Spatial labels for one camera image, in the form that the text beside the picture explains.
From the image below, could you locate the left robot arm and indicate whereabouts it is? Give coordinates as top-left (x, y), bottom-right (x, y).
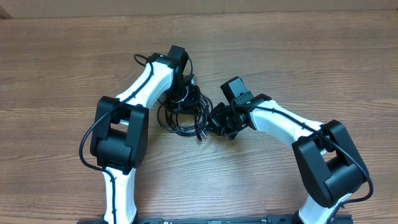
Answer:
top-left (88, 45), bottom-right (200, 223)

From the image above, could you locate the black cable bundle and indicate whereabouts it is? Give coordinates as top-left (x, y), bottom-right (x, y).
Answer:
top-left (156, 93), bottom-right (214, 142)

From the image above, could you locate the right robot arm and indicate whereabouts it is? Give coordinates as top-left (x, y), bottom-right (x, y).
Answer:
top-left (208, 77), bottom-right (374, 223)

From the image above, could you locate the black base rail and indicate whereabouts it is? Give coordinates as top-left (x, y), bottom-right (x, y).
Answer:
top-left (77, 215), bottom-right (354, 224)

